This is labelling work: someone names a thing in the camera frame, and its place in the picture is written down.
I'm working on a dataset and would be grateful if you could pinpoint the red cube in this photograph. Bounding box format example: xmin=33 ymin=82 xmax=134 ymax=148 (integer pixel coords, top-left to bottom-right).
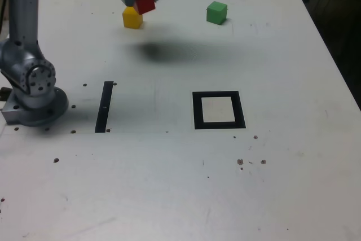
xmin=133 ymin=0 xmax=156 ymax=15

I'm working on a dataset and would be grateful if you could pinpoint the yellow cube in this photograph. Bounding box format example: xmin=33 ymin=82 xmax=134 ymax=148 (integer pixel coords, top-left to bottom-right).
xmin=122 ymin=6 xmax=144 ymax=29

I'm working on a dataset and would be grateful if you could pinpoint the green cube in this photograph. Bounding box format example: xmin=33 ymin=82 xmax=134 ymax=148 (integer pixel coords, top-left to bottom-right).
xmin=206 ymin=1 xmax=228 ymax=25

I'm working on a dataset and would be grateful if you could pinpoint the black tape square outline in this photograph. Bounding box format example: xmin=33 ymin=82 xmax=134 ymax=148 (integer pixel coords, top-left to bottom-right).
xmin=192 ymin=90 xmax=246 ymax=130

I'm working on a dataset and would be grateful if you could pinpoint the black tape strip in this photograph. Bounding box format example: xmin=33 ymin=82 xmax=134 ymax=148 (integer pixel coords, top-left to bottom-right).
xmin=94 ymin=81 xmax=115 ymax=134

